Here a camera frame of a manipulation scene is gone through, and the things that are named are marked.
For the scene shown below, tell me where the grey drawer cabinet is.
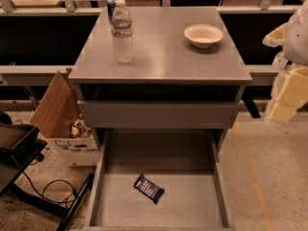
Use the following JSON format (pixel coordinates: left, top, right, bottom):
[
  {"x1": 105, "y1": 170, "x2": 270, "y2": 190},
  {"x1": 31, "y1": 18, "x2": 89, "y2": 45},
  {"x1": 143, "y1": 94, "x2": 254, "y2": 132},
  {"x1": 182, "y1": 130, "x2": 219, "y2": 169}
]
[{"x1": 69, "y1": 7, "x2": 251, "y2": 167}]

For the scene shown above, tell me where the left clear sanitizer bottle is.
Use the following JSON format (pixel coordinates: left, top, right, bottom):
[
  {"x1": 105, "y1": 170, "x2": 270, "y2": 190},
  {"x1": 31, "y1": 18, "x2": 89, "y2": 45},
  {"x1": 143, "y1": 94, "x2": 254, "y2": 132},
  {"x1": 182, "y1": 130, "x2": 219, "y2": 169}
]
[{"x1": 272, "y1": 51, "x2": 288, "y2": 69}]

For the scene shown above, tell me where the black floor cable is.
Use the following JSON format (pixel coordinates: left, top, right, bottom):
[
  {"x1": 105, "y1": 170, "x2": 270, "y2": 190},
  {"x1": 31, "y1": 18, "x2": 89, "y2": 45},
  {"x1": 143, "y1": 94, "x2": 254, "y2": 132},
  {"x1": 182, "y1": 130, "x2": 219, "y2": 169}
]
[{"x1": 20, "y1": 146, "x2": 79, "y2": 209}]

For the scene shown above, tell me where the grey metal shelf rail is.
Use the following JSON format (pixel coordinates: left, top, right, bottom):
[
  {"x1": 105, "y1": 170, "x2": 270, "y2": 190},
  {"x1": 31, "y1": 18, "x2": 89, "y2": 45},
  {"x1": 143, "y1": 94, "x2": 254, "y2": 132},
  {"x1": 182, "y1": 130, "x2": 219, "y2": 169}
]
[{"x1": 0, "y1": 64, "x2": 294, "y2": 86}]

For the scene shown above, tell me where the dark blue rxbar wrapper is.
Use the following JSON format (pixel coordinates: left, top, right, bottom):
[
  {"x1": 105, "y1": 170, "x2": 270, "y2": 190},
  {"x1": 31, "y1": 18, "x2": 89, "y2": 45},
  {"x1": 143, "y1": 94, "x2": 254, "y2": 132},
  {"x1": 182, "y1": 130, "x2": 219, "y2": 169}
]
[{"x1": 134, "y1": 174, "x2": 165, "y2": 204}]

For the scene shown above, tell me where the open cardboard box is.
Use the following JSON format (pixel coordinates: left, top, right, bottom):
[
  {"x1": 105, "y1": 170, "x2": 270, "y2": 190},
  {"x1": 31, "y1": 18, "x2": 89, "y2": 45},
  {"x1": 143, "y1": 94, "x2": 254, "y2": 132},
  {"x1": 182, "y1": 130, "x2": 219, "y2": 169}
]
[{"x1": 30, "y1": 72, "x2": 100, "y2": 167}]

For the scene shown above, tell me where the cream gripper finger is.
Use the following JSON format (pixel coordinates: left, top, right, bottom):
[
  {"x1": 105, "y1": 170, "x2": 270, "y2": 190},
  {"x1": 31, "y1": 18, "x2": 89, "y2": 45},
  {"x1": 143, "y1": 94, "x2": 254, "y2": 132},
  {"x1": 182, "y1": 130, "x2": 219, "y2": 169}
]
[
  {"x1": 268, "y1": 65, "x2": 308, "y2": 124},
  {"x1": 263, "y1": 23, "x2": 287, "y2": 47}
]

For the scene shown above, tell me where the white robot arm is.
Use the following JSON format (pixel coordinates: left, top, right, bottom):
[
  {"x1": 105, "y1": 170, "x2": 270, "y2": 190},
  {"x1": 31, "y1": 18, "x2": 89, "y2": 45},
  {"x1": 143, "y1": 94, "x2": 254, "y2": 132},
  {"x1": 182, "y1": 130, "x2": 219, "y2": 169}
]
[{"x1": 263, "y1": 0, "x2": 308, "y2": 125}]

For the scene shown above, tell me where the open grey middle drawer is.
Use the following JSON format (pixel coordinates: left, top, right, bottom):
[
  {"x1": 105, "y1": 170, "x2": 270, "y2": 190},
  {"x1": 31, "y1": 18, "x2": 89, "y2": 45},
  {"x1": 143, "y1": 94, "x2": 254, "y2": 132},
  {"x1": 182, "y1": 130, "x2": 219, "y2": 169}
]
[{"x1": 83, "y1": 129, "x2": 235, "y2": 231}]

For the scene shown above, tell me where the blue drink can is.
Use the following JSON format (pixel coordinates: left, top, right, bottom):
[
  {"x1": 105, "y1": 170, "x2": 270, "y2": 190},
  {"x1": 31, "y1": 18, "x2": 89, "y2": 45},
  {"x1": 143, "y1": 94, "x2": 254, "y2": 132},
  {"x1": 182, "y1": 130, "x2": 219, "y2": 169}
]
[{"x1": 107, "y1": 0, "x2": 117, "y2": 22}]

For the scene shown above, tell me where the white paper bowl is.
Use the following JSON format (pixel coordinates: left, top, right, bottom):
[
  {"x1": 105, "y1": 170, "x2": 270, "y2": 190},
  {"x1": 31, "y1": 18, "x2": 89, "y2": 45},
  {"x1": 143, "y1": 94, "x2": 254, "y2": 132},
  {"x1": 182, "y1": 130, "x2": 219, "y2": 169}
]
[{"x1": 184, "y1": 24, "x2": 223, "y2": 49}]

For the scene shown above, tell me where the clear plastic water bottle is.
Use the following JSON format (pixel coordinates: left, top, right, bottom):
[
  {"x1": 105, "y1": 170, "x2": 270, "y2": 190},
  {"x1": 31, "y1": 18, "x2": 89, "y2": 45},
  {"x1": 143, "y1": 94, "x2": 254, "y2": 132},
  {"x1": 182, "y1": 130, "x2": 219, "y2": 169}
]
[{"x1": 112, "y1": 0, "x2": 133, "y2": 64}]

